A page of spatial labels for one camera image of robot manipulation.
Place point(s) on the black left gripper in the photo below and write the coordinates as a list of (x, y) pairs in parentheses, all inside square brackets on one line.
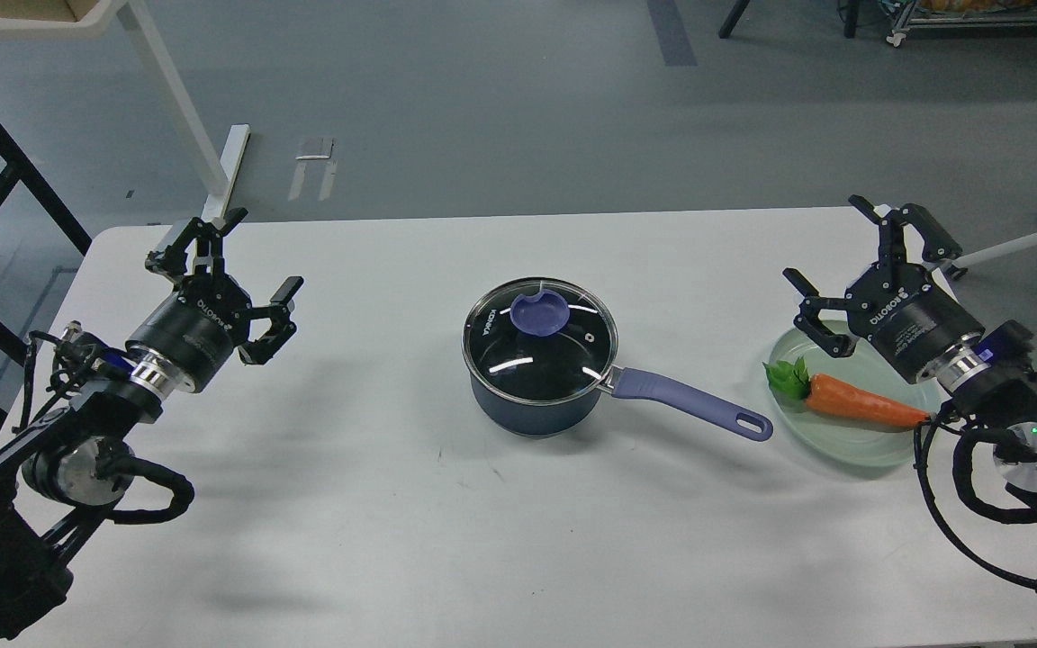
[(207, 315)]

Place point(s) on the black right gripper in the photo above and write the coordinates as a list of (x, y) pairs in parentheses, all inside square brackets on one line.
[(910, 326)]

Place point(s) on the glass lid with purple knob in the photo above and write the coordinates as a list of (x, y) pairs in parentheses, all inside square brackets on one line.
[(539, 340)]

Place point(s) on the blue saucepan with purple handle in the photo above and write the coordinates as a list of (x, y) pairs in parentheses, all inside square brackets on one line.
[(627, 384)]

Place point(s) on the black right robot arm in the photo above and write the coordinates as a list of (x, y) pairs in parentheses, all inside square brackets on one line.
[(991, 387)]

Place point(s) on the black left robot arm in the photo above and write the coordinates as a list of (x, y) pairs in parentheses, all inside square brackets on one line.
[(68, 469)]

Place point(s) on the orange toy carrot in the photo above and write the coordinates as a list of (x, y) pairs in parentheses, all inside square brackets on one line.
[(832, 396)]

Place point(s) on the pale green glass plate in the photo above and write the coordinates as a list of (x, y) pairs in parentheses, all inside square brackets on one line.
[(851, 441)]

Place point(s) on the metal wheeled cart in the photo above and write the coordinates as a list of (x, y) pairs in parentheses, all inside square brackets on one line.
[(906, 16)]

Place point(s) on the white table frame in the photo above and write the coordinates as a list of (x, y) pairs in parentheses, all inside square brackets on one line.
[(81, 20)]

